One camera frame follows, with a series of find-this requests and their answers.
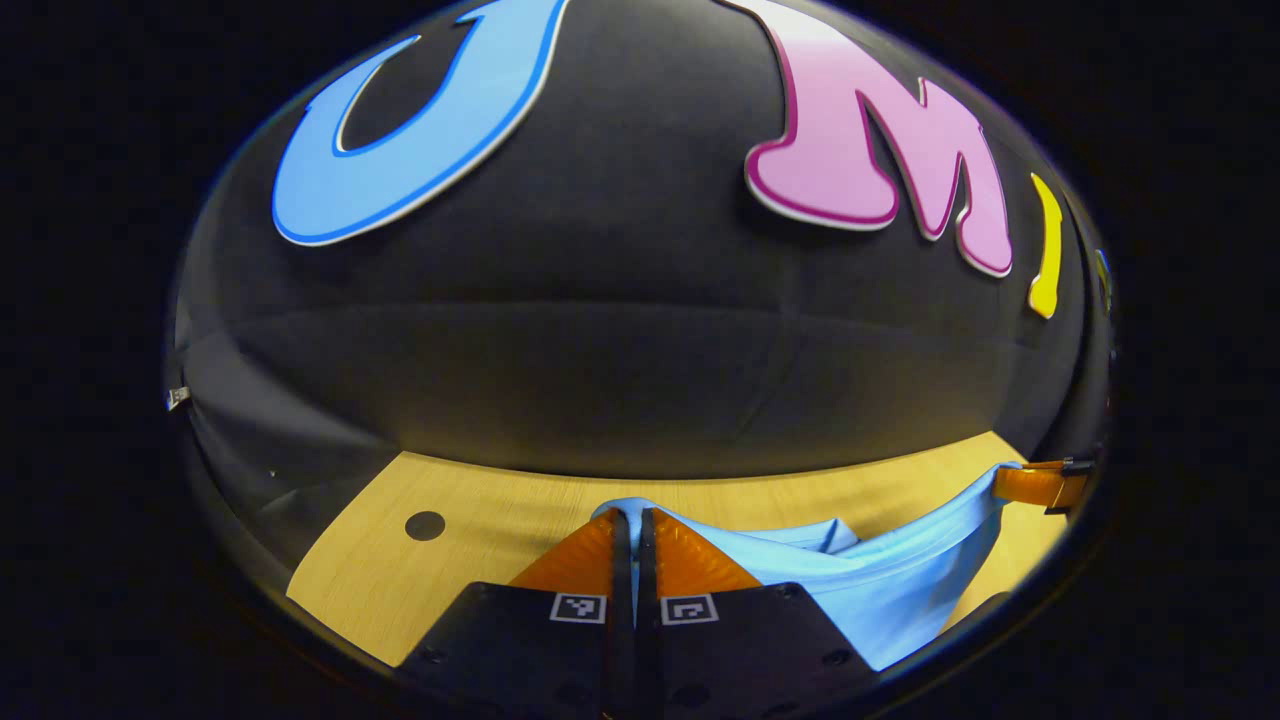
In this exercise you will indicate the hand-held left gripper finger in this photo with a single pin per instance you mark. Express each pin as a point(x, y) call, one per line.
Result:
point(622, 570)
point(646, 570)

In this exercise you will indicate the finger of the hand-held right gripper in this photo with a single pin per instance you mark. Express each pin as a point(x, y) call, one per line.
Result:
point(1030, 487)

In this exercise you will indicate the light blue T-shirt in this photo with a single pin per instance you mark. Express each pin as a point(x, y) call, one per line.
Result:
point(880, 590)

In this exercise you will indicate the black backdrop cloth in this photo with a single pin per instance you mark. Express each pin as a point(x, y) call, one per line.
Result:
point(600, 350)

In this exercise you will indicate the silver backdrop clip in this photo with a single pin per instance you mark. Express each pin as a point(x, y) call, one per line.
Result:
point(178, 398)

